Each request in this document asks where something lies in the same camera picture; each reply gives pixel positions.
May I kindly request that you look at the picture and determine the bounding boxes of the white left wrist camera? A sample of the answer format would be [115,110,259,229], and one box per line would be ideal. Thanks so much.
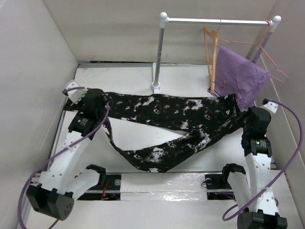
[62,80,87,104]

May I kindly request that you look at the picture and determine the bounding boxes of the wooden hanger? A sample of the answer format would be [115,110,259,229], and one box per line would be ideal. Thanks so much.
[203,20,222,94]

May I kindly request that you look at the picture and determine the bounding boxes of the silver tape strip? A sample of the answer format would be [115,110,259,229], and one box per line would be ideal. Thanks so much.
[120,172,207,202]

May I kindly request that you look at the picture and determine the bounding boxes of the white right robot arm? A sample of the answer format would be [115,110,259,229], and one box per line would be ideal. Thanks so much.
[220,103,288,229]

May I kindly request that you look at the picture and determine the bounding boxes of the black white patterned trousers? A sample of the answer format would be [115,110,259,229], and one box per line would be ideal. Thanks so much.
[64,92,246,173]

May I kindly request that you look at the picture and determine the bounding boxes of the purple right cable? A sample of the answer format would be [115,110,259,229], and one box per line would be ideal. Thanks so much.
[222,100,304,220]

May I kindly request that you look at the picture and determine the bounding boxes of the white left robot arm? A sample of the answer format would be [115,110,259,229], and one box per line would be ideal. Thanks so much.
[26,89,110,220]

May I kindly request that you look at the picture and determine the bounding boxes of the pink wire hanger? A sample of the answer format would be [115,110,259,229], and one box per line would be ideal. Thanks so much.
[216,20,289,84]

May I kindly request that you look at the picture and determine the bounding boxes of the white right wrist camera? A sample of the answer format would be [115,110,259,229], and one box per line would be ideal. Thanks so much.
[260,99,278,116]

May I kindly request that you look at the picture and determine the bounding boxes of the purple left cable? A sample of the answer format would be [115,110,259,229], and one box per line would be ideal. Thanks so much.
[18,87,112,229]

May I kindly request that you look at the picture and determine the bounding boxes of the purple cable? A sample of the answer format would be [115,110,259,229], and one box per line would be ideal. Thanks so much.
[222,100,304,220]
[18,87,112,229]

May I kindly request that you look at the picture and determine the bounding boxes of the purple garment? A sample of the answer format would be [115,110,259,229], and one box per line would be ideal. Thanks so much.
[213,46,272,110]

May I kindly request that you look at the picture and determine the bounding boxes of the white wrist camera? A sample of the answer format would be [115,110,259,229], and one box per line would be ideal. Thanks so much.
[62,80,87,104]
[260,99,278,116]

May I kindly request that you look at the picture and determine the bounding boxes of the white silver clothes rack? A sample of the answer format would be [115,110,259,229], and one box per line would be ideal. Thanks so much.
[151,12,282,92]

